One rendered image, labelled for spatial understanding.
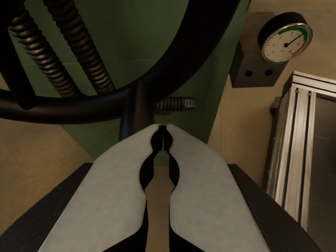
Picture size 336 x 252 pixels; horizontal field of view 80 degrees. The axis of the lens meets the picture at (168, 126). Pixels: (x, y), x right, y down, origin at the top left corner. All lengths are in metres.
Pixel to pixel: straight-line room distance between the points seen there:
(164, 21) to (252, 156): 0.75
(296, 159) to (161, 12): 0.60
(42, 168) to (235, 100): 0.97
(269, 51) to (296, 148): 0.50
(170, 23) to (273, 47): 0.15
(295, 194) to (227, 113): 0.50
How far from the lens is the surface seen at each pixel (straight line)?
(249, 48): 0.38
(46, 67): 0.27
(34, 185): 1.06
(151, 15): 0.34
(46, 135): 1.15
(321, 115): 0.93
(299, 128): 0.83
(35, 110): 0.23
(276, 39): 0.33
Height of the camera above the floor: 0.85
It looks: 60 degrees down
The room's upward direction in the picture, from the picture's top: 4 degrees counter-clockwise
